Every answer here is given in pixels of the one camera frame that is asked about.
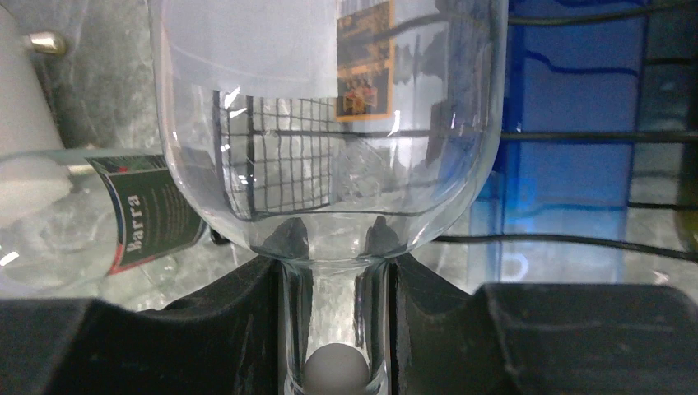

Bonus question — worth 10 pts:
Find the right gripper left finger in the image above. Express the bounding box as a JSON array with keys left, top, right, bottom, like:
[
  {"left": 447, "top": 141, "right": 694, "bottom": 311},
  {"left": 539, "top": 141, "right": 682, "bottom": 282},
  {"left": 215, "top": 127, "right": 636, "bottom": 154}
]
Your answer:
[{"left": 1, "top": 257, "right": 279, "bottom": 394}]

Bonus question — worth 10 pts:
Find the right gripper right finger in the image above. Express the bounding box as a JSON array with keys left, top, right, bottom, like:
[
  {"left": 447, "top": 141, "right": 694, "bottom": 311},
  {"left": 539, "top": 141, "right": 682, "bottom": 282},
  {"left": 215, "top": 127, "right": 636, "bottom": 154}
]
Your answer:
[{"left": 389, "top": 255, "right": 697, "bottom": 394}]

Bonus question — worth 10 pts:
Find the clear bottle white cap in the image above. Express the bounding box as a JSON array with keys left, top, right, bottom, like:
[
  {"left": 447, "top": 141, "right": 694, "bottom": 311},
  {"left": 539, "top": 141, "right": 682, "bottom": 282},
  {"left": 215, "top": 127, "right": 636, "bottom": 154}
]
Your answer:
[{"left": 148, "top": 1, "right": 509, "bottom": 394}]

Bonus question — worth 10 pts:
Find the clear bottle black gold label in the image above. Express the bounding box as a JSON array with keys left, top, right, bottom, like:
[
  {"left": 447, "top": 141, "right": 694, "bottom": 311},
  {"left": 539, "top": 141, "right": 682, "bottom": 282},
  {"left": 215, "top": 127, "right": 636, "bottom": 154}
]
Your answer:
[{"left": 334, "top": 1, "right": 500, "bottom": 138}]

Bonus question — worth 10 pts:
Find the olive wine bottle white label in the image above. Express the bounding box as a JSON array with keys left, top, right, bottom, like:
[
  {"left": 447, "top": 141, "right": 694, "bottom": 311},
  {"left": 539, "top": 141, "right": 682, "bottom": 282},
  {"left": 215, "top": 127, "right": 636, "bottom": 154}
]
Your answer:
[{"left": 674, "top": 142, "right": 697, "bottom": 253}]

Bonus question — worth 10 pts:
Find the clear bottle silver cap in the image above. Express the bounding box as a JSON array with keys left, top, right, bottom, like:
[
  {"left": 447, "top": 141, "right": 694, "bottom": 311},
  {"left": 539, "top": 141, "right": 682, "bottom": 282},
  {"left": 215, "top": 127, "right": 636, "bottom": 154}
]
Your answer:
[{"left": 1, "top": 149, "right": 207, "bottom": 297}]

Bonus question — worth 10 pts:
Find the cream cylindrical container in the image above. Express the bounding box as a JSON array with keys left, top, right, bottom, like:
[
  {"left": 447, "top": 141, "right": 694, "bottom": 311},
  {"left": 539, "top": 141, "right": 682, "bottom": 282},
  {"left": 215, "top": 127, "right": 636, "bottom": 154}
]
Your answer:
[{"left": 1, "top": 8, "right": 72, "bottom": 227}]

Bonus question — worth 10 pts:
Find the black wire wine rack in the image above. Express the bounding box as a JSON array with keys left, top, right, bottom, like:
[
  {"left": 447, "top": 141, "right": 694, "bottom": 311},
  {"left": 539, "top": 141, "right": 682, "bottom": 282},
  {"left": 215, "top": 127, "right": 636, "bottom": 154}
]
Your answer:
[{"left": 212, "top": 0, "right": 698, "bottom": 263}]

